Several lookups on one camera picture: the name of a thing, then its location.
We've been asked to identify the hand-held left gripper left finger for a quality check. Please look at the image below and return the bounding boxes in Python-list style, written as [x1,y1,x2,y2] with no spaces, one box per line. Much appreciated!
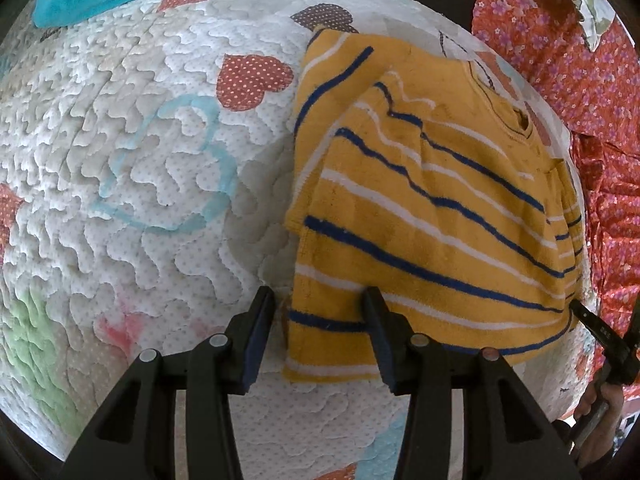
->
[60,286,276,480]

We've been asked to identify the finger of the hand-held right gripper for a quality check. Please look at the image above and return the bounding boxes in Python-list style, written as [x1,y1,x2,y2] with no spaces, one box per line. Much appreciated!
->
[570,300,632,376]

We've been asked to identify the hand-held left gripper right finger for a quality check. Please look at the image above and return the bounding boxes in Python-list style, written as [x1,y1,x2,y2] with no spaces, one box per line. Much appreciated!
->
[362,286,583,480]

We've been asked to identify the yellow striped sweater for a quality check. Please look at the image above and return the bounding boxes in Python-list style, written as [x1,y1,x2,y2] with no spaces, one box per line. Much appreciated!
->
[282,27,586,383]

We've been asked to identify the person's right hand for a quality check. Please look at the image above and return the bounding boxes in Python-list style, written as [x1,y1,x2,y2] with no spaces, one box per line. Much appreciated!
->
[575,382,627,461]

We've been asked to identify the white quilted heart-print mat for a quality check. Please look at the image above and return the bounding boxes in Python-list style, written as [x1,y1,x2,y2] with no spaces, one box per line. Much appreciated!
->
[0,0,596,480]

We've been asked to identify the orange floral cloth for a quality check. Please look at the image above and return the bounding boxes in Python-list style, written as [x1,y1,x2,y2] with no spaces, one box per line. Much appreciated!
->
[470,0,640,376]

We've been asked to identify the white crumpled cloth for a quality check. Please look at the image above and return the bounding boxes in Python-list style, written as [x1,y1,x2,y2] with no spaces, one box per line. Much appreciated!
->
[537,0,618,53]

